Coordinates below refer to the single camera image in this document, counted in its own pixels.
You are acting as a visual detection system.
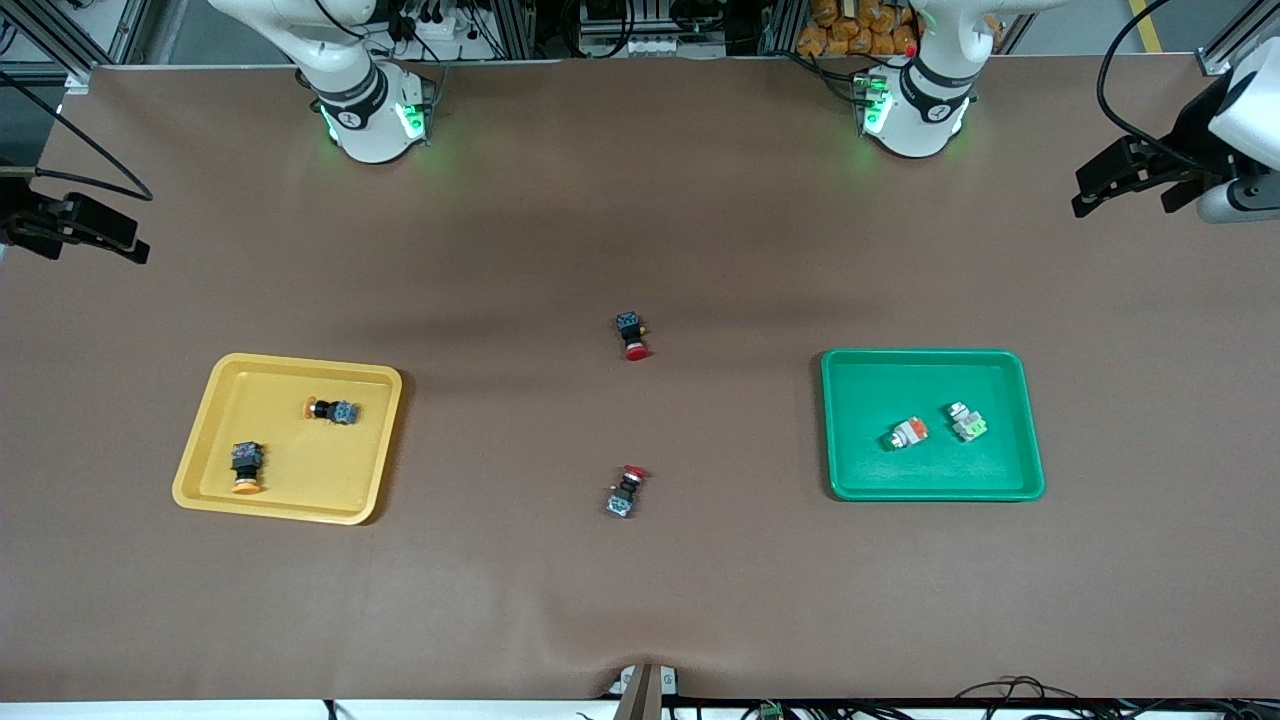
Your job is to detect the yellow button dark block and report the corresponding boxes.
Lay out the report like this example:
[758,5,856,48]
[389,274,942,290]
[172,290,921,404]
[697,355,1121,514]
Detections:
[230,442,265,497]

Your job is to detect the white button with green block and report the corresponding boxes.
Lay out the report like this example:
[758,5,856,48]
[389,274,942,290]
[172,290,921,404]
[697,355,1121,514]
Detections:
[945,401,989,443]

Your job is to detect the green plastic tray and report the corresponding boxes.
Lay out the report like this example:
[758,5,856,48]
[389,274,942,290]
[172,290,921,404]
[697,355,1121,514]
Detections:
[821,348,1047,503]

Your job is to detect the orange packaged goods pile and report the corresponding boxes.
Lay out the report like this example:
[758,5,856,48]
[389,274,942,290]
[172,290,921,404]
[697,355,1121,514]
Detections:
[797,0,1001,58]

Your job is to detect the yellow plastic tray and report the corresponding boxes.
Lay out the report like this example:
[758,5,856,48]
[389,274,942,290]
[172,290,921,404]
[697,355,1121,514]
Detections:
[171,352,404,526]

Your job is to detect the white power strip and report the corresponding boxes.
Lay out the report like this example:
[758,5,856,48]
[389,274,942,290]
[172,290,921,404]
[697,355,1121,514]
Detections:
[583,35,683,58]
[398,8,503,63]

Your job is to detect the red mushroom push button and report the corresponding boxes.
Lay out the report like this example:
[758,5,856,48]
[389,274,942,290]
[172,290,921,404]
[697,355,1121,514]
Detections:
[605,465,649,519]
[616,312,653,362]

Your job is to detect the brown table mat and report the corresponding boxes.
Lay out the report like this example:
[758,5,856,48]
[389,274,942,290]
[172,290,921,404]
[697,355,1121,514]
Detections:
[0,55,1280,703]

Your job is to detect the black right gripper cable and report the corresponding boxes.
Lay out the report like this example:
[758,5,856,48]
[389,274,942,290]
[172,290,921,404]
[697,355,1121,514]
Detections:
[0,70,154,202]

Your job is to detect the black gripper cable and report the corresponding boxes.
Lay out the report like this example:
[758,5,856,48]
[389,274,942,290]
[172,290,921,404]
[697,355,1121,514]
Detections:
[0,70,154,202]
[1096,0,1216,168]

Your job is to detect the aluminium frame profile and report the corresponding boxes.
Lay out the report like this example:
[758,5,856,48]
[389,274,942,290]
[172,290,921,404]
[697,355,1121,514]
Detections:
[1195,0,1280,77]
[0,0,151,86]

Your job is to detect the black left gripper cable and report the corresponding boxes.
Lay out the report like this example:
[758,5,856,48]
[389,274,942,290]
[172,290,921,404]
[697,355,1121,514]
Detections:
[1096,0,1216,168]

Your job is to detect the black cable bundle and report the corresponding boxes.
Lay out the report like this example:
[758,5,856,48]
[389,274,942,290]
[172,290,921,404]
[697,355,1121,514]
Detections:
[950,677,1280,720]

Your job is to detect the brown camera mount post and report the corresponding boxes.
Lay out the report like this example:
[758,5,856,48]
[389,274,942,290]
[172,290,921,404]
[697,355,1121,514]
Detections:
[608,663,681,720]

